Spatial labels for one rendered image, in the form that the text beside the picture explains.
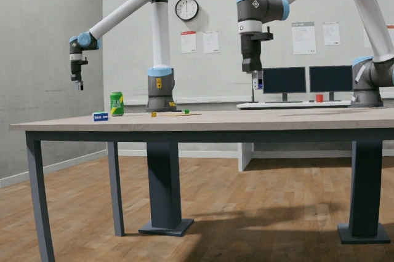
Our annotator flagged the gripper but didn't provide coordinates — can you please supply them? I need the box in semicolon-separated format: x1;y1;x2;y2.
241;33;263;90
70;60;84;92

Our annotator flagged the black computer monitor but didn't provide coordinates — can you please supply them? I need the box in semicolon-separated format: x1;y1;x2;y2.
309;65;353;102
262;66;307;102

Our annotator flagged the white desk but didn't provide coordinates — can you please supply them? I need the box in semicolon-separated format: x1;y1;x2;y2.
236;100;353;172

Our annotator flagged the green drink can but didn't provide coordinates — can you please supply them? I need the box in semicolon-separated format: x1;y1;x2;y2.
110;91;125;117

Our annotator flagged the beige table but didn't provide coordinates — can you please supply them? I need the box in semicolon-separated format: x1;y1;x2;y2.
8;107;394;262

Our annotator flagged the white notice with red header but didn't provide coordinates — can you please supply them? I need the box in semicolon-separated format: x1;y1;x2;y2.
180;30;197;54

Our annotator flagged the white notice with yellow header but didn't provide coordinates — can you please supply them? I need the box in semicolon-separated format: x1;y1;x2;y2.
363;26;374;49

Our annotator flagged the round wall clock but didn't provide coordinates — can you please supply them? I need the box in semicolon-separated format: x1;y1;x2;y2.
174;0;199;22

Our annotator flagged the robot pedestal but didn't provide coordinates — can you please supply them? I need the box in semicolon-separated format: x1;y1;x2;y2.
337;104;392;245
137;108;195;238

